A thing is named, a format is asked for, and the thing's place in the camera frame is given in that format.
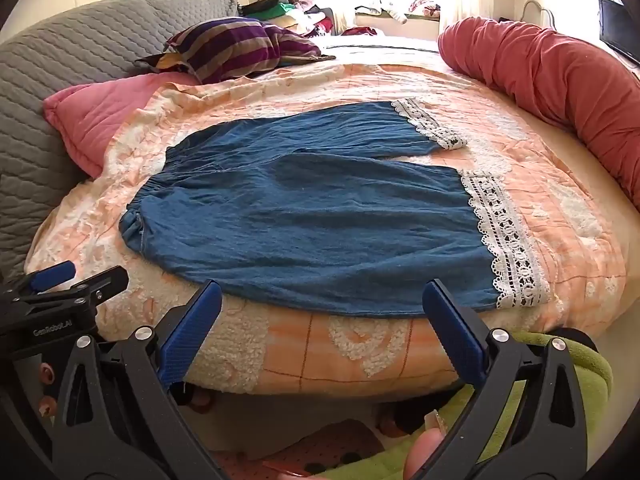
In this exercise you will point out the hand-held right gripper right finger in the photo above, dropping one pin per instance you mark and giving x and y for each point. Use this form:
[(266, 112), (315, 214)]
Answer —
[(452, 332)]

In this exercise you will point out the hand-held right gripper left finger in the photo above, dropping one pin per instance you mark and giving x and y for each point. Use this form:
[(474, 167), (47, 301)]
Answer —
[(192, 332)]

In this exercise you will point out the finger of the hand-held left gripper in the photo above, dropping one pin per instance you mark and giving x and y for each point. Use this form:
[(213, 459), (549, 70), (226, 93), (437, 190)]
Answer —
[(52, 275), (102, 280)]

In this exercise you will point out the blue pants with lace hems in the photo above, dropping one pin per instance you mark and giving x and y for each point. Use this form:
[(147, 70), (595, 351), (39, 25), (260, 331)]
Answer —
[(300, 210)]

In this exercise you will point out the person's left hand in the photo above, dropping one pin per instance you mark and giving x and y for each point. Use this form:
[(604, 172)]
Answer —
[(47, 374)]

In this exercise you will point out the person's right hand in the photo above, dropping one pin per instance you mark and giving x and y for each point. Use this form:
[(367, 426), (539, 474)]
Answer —
[(425, 452)]

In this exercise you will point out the peach patterned quilt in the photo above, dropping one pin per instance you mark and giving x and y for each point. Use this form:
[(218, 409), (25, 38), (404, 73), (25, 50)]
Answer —
[(350, 350)]

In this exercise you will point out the pink perforated slipper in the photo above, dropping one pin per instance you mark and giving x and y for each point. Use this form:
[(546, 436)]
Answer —
[(325, 442)]

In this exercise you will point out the pink pillow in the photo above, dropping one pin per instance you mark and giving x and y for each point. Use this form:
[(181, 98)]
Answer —
[(90, 110)]

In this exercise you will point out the grey quilted headboard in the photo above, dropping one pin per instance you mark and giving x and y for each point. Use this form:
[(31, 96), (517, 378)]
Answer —
[(60, 60)]

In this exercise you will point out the purple striped blanket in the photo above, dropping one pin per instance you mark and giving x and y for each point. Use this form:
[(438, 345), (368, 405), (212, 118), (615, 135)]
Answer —
[(230, 45)]

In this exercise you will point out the red bolster cushion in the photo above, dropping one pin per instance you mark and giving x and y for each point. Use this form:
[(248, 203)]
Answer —
[(545, 75)]

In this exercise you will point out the white bed sheet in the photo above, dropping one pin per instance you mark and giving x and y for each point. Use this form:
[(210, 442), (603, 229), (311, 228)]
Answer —
[(380, 47)]

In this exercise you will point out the pile of clothes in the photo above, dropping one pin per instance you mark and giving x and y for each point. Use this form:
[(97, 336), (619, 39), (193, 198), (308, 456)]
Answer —
[(285, 10)]

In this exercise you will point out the clothes on window sill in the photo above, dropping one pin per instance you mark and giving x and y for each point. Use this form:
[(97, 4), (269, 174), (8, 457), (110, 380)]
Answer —
[(395, 10)]

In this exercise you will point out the black monitor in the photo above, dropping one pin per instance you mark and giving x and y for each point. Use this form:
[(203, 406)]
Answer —
[(620, 30)]

